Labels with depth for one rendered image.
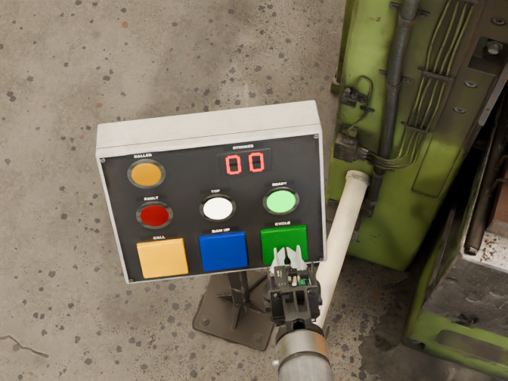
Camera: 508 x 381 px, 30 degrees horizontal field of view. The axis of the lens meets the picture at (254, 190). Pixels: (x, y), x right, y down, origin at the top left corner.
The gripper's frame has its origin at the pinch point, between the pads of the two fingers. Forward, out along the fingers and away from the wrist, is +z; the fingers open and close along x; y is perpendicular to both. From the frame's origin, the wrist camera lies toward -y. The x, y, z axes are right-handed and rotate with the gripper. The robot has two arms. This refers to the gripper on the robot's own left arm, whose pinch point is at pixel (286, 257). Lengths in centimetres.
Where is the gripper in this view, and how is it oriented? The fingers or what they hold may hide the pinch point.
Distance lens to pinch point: 153.6
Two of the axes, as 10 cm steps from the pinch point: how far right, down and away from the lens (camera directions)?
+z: -0.8, -6.5, 7.6
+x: -9.9, 1.1, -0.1
